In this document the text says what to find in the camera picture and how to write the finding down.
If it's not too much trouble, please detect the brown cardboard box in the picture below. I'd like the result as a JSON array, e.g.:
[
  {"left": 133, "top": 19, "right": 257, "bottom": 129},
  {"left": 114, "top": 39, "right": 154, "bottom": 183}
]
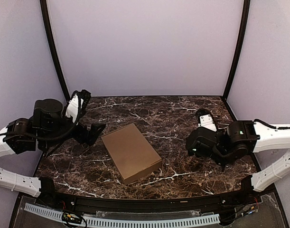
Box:
[{"left": 102, "top": 123, "right": 162, "bottom": 185}]

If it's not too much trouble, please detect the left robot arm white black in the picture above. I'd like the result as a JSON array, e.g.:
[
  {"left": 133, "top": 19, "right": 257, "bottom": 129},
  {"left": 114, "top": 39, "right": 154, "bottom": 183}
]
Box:
[{"left": 0, "top": 96, "right": 106, "bottom": 198}]

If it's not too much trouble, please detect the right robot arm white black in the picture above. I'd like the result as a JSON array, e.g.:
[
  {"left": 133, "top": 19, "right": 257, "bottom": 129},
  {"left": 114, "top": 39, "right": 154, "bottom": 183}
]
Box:
[{"left": 186, "top": 119, "right": 290, "bottom": 192}]

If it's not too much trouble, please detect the left small circuit board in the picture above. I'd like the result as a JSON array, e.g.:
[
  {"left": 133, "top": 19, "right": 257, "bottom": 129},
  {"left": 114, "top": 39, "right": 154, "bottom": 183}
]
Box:
[{"left": 61, "top": 212, "right": 83, "bottom": 225}]

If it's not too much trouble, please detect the small circuit board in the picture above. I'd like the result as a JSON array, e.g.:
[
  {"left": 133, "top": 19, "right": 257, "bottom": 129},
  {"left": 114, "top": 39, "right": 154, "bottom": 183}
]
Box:
[
  {"left": 61, "top": 212, "right": 83, "bottom": 225},
  {"left": 236, "top": 205, "right": 259, "bottom": 218}
]

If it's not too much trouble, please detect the right small circuit board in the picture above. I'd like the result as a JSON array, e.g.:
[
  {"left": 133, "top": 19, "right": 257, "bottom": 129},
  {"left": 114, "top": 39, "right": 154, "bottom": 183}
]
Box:
[{"left": 236, "top": 205, "right": 259, "bottom": 218}]

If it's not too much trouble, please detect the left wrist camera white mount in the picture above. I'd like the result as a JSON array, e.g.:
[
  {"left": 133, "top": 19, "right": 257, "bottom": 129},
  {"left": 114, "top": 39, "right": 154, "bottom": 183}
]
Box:
[{"left": 62, "top": 89, "right": 91, "bottom": 123}]

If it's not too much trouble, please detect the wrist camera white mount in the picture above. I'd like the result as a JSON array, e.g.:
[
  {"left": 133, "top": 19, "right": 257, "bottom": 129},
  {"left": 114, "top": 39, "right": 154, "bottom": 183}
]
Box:
[
  {"left": 62, "top": 89, "right": 91, "bottom": 123},
  {"left": 196, "top": 108, "right": 217, "bottom": 132}
]

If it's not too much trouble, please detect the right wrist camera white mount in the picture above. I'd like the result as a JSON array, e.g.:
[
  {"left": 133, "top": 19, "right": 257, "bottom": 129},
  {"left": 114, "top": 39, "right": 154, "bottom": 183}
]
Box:
[{"left": 196, "top": 108, "right": 217, "bottom": 132}]

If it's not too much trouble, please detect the left black frame post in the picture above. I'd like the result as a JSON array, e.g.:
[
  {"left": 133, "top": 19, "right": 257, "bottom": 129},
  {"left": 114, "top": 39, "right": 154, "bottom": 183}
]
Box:
[{"left": 39, "top": 0, "right": 70, "bottom": 100}]

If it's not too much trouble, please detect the black frame post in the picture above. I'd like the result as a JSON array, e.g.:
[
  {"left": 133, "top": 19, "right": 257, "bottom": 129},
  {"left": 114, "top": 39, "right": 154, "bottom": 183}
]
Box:
[
  {"left": 222, "top": 0, "right": 251, "bottom": 102},
  {"left": 39, "top": 0, "right": 70, "bottom": 100}
]

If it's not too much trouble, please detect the white slotted cable duct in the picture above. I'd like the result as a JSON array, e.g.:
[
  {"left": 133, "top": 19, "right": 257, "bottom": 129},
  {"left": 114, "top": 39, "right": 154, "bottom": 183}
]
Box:
[{"left": 24, "top": 203, "right": 220, "bottom": 228}]

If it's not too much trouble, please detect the black front frame rail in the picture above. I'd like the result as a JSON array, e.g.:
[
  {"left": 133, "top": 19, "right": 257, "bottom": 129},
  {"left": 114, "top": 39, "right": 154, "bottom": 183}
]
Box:
[{"left": 36, "top": 190, "right": 261, "bottom": 214}]

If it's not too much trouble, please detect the right black frame post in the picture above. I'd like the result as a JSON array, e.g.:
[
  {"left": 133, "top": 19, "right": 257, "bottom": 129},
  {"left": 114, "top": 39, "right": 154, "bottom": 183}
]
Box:
[{"left": 222, "top": 0, "right": 251, "bottom": 102}]

